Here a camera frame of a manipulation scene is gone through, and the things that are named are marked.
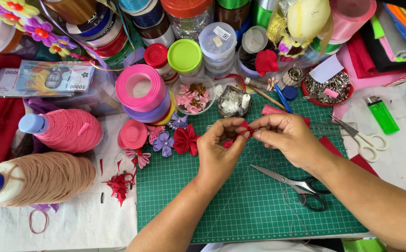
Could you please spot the person's left hand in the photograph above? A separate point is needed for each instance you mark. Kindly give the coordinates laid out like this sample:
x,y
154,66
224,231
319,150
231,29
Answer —
x,y
215,157

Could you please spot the person's right hand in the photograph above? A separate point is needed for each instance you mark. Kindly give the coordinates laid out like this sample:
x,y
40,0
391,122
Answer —
x,y
294,143

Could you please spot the red fabric petal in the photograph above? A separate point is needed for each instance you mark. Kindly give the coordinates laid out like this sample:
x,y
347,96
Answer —
x,y
246,132

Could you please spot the red fabric flower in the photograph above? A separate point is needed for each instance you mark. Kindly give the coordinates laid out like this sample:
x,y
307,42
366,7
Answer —
x,y
185,140

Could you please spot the pink felt piece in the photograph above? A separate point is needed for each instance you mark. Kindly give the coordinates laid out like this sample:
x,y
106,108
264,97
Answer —
x,y
271,110

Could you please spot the blue pen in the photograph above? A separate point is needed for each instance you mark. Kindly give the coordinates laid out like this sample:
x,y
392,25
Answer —
x,y
283,98

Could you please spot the blue round cap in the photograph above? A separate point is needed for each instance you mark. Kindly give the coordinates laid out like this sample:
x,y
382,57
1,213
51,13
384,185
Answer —
x,y
289,93

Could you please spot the small lilac fabric flower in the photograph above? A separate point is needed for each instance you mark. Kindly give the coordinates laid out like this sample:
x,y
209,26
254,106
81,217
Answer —
x,y
178,122

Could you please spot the purple fabric flower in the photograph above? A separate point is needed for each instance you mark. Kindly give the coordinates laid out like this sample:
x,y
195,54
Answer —
x,y
163,143

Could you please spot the wooden stick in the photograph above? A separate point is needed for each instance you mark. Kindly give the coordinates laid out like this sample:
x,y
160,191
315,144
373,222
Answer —
x,y
266,97

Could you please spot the wax covered candle holder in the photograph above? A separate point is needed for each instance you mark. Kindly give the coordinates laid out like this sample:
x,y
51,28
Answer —
x,y
231,105

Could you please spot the yellow ribbon roll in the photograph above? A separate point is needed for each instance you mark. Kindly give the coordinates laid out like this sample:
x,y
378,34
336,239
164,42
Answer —
x,y
169,115

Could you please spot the red bowl of safety pins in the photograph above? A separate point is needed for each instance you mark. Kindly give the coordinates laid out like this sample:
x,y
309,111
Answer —
x,y
329,91

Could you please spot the short white candle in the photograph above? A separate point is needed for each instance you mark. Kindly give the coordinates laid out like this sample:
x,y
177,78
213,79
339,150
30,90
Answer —
x,y
245,100

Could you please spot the clear bowl of fabric flowers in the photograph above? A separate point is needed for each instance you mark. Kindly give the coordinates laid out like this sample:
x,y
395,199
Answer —
x,y
192,96

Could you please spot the rolled cardboard rosette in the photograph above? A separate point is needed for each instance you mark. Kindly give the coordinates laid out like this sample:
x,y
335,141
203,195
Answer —
x,y
293,76

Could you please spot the brown thread spool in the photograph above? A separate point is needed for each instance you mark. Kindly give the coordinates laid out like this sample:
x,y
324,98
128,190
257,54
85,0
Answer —
x,y
257,84

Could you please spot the red felt sheet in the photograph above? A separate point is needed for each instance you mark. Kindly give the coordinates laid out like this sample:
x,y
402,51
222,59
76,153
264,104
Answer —
x,y
362,162

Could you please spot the green cutting mat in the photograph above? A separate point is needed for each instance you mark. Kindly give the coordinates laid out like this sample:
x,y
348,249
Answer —
x,y
252,220

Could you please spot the pink striped fabric flower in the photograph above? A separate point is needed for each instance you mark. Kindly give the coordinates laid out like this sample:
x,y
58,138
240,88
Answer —
x,y
140,157

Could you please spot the purple ribbon roll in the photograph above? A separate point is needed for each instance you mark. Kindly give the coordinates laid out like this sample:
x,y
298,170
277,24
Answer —
x,y
150,114

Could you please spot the white paper card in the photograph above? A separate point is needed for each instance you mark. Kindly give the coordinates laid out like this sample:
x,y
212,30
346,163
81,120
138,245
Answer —
x,y
326,69

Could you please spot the red felt petal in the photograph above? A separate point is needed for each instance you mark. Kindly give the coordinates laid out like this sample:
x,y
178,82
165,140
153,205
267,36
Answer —
x,y
266,63

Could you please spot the small pink fabric hat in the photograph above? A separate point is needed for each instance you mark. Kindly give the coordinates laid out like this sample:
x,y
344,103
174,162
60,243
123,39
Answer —
x,y
133,134

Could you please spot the green lighter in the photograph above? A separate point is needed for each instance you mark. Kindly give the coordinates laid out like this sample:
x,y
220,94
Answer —
x,y
383,115

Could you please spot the pile of red fabric scraps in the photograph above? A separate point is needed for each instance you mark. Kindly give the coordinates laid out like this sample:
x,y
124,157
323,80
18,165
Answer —
x,y
120,187

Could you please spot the person's white shirt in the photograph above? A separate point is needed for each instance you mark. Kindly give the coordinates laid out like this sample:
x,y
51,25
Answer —
x,y
266,247

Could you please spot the jar with green lid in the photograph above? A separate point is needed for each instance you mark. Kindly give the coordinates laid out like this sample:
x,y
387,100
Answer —
x,y
184,56

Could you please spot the stack of clear round containers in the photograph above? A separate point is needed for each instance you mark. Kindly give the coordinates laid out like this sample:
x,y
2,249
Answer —
x,y
217,49

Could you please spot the container with white lid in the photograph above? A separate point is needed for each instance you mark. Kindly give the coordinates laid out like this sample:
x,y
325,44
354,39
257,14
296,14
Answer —
x,y
253,40

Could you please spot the jar with red lid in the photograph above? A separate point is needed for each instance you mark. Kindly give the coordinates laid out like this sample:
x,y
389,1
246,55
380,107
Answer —
x,y
156,56

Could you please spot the green plastic packet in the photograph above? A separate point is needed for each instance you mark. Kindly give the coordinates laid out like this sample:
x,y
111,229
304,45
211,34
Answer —
x,y
362,245

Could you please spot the yellow egg decoration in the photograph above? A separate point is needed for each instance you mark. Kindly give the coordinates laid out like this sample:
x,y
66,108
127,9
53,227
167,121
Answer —
x,y
308,17

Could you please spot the large light pink ribbon roll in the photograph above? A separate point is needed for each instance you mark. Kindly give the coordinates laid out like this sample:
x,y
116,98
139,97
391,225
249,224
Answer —
x,y
349,21

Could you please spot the green ribbon rolls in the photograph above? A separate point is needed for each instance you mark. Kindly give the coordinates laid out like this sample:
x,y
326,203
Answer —
x,y
259,12

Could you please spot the clear plastic box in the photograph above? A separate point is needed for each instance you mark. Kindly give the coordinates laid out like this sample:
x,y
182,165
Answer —
x,y
91,99

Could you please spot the jar with orange lid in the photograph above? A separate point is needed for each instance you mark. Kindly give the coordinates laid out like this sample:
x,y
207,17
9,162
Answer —
x,y
187,17

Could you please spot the stack of coloured felt sheets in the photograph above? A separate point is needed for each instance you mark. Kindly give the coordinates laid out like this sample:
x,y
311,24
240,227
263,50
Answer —
x,y
391,38

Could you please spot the pink thread cone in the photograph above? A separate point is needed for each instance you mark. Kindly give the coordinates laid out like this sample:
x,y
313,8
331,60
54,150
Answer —
x,y
66,131

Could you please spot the white table cloth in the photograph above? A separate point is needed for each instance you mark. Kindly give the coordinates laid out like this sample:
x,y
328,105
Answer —
x,y
77,224

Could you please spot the tan thread cone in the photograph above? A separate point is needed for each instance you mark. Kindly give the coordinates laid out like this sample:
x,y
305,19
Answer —
x,y
45,178

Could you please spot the heap of assorted ribbon rolls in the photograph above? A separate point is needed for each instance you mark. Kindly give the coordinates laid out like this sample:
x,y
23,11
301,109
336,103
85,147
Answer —
x,y
98,28

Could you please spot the colourful banknote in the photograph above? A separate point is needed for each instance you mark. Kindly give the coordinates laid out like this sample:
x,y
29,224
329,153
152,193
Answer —
x,y
54,75

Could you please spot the pink rubber band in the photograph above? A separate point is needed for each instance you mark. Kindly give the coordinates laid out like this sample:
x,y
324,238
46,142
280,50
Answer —
x,y
30,222

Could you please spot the felt flower garland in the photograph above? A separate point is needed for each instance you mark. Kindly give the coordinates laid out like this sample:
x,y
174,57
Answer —
x,y
40,33

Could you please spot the pale banknote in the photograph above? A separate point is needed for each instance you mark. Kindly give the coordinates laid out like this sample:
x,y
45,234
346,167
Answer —
x,y
3,85

